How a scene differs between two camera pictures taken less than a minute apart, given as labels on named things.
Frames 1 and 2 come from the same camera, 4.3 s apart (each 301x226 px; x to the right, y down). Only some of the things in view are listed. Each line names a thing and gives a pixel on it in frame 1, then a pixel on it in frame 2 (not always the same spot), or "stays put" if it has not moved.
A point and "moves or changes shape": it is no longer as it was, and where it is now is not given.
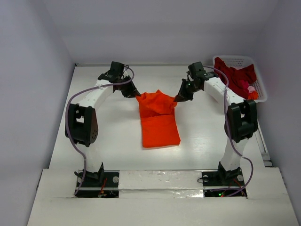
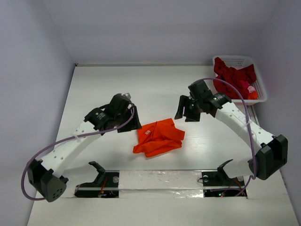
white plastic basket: [236, 61] stays put
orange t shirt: [159, 126] moves or changes shape
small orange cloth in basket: [253, 95] stays put
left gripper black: [132, 92] -> [134, 125]
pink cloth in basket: [251, 89] stays put
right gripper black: [184, 91] -> [188, 108]
